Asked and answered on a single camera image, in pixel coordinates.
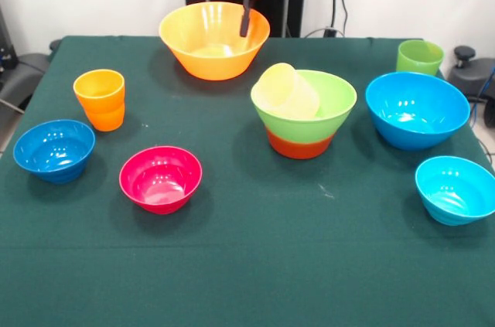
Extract large yellow-orange bowl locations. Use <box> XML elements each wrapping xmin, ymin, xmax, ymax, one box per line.
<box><xmin>158</xmin><ymin>1</ymin><xmax>271</xmax><ymax>81</ymax></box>

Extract yellow cup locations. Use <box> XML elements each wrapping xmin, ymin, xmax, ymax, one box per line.
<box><xmin>254</xmin><ymin>62</ymin><xmax>321</xmax><ymax>119</ymax></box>

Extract green bowl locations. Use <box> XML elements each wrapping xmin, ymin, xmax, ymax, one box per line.
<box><xmin>250</xmin><ymin>69</ymin><xmax>358</xmax><ymax>145</ymax></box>

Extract red-orange bowl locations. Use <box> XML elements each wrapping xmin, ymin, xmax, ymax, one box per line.
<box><xmin>265</xmin><ymin>128</ymin><xmax>335</xmax><ymax>161</ymax></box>

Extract orange cup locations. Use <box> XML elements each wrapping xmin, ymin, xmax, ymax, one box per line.
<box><xmin>73</xmin><ymin>69</ymin><xmax>126</xmax><ymax>133</ymax></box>

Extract pink bowl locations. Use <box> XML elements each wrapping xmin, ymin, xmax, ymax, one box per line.
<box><xmin>118</xmin><ymin>145</ymin><xmax>203</xmax><ymax>215</ymax></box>

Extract green cup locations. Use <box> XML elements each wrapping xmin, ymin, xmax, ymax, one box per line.
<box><xmin>395</xmin><ymin>39</ymin><xmax>446</xmax><ymax>77</ymax></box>

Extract large blue bowl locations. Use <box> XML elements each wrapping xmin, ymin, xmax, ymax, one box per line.
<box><xmin>365</xmin><ymin>71</ymin><xmax>472</xmax><ymax>152</ymax></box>

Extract dark green tablecloth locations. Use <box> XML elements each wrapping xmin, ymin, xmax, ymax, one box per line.
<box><xmin>0</xmin><ymin>35</ymin><xmax>495</xmax><ymax>327</ymax></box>

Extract grey chair base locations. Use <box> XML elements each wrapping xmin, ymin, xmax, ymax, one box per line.
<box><xmin>0</xmin><ymin>52</ymin><xmax>52</xmax><ymax>111</ymax></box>

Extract black chair base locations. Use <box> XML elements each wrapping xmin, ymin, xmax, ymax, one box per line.
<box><xmin>447</xmin><ymin>45</ymin><xmax>495</xmax><ymax>129</ymax></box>

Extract small dark blue bowl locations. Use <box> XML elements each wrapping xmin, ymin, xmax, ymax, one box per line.
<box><xmin>12</xmin><ymin>118</ymin><xmax>97</xmax><ymax>185</ymax></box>

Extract small light blue bowl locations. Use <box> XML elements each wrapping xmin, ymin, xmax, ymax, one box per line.
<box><xmin>415</xmin><ymin>155</ymin><xmax>495</xmax><ymax>227</ymax></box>

